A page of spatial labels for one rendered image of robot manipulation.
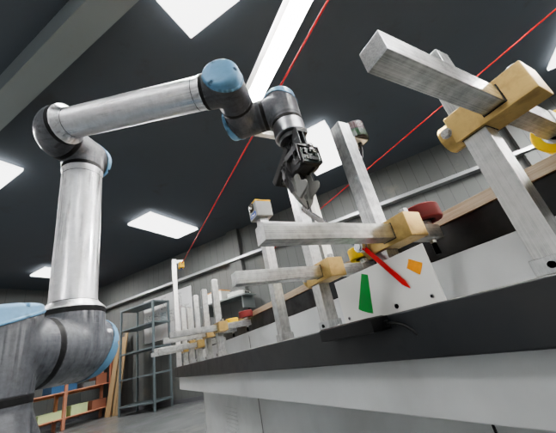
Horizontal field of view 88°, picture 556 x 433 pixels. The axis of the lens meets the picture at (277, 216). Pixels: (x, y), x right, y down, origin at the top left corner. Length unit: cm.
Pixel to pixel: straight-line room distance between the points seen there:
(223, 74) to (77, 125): 44
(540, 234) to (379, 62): 30
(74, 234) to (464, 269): 100
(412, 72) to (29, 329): 79
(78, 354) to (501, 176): 89
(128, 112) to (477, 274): 93
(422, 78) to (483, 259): 47
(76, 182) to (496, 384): 108
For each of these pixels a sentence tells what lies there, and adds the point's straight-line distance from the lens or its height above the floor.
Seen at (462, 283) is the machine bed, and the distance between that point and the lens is 80.
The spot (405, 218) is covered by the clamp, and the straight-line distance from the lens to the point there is 59.
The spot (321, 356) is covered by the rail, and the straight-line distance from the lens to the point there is 81.
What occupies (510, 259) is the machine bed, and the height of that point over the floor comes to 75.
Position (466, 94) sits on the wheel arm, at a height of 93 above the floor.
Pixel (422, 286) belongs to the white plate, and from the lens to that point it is 57.
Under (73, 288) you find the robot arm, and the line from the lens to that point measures 92.
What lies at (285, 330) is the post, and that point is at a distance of 102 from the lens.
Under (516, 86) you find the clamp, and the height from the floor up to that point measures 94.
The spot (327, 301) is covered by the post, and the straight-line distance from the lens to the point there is 81.
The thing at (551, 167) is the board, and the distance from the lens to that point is 72.
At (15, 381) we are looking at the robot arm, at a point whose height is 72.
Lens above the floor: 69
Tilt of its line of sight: 24 degrees up
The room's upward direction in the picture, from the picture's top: 12 degrees counter-clockwise
